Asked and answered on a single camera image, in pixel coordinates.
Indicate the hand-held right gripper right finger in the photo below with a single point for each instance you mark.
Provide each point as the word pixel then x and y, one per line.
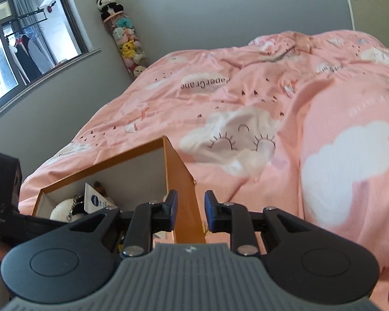
pixel 209 211

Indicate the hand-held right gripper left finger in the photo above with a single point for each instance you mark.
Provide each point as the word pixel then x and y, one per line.
pixel 172 206

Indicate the orange cardboard box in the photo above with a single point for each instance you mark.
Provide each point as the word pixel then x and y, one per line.
pixel 184 201

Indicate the black and white plush toy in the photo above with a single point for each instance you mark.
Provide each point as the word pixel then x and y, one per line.
pixel 61 211

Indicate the white lotion bottle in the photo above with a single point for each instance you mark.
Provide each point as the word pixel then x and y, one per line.
pixel 94 199

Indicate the hanging dark garment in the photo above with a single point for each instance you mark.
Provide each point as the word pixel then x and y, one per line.
pixel 30 56

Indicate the pink printed blanket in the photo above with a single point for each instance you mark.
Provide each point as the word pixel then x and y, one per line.
pixel 311 103

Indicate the dark framed window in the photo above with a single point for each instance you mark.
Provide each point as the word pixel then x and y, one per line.
pixel 35 22

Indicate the clear tube of plush toys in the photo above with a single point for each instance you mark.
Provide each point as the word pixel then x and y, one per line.
pixel 126 45

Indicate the panda plush toy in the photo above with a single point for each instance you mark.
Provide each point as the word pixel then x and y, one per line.
pixel 108 5

